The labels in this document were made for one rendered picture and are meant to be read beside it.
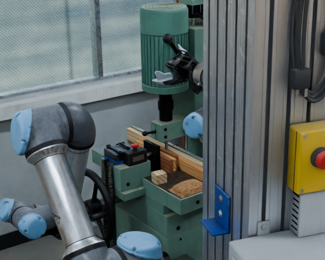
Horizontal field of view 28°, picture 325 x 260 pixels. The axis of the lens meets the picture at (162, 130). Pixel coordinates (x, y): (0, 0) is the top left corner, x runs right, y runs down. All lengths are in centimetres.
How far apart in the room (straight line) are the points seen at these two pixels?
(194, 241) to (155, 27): 81
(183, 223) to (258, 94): 122
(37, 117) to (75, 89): 196
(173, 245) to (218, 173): 100
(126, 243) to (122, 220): 94
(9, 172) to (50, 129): 195
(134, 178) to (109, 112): 149
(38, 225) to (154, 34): 78
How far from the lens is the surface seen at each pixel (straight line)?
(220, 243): 151
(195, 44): 239
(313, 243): 135
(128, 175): 236
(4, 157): 362
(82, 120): 177
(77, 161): 189
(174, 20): 229
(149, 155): 246
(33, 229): 201
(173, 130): 246
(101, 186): 229
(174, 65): 212
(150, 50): 233
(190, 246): 247
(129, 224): 258
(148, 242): 170
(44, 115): 174
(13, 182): 370
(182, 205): 224
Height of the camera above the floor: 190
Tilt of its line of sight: 21 degrees down
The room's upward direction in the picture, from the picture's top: 1 degrees counter-clockwise
